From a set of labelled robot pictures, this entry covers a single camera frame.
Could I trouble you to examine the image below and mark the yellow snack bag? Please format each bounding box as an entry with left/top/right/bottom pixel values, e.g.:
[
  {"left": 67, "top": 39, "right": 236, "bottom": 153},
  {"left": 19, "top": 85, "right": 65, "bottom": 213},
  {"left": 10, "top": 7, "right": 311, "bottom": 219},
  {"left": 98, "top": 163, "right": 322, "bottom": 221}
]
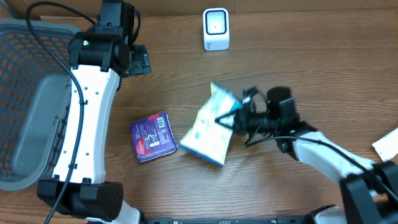
[{"left": 180, "top": 82, "right": 243, "bottom": 167}]

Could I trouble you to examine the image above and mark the white tube with gold cap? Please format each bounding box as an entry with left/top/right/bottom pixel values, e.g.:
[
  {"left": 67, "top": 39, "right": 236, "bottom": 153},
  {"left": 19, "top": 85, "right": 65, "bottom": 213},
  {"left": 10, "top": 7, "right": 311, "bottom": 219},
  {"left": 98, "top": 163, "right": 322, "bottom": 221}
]
[{"left": 372, "top": 128, "right": 398, "bottom": 162}]

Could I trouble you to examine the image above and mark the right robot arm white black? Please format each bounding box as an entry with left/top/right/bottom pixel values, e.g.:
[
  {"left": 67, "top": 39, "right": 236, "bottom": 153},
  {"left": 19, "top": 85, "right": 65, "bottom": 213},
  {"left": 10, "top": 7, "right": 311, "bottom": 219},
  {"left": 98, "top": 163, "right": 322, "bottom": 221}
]
[{"left": 215, "top": 86, "right": 397, "bottom": 223}]

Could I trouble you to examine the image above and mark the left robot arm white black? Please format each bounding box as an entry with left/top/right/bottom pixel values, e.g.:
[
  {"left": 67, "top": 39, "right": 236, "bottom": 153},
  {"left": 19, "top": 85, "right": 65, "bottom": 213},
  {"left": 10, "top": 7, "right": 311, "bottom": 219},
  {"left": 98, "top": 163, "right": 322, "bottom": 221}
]
[{"left": 37, "top": 1, "right": 152, "bottom": 224}]

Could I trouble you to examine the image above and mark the white barcode scanner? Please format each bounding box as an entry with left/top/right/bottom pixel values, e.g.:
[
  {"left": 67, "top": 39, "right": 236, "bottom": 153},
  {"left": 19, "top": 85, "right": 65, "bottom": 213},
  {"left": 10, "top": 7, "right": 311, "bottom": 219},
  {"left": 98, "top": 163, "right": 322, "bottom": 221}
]
[{"left": 202, "top": 7, "right": 230, "bottom": 51}]

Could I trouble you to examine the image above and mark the grey plastic shopping basket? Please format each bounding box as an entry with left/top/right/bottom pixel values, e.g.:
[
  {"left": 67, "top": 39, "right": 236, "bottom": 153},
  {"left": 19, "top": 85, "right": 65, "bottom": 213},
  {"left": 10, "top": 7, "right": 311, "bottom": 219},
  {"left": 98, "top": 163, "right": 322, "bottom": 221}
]
[{"left": 1, "top": 19, "right": 71, "bottom": 191}]

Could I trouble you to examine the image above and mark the black rail at table edge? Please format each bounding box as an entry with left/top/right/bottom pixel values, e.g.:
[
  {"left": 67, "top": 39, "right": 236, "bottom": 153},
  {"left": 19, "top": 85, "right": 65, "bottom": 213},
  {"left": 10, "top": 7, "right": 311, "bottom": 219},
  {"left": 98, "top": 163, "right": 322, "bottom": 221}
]
[{"left": 146, "top": 215, "right": 305, "bottom": 224}]

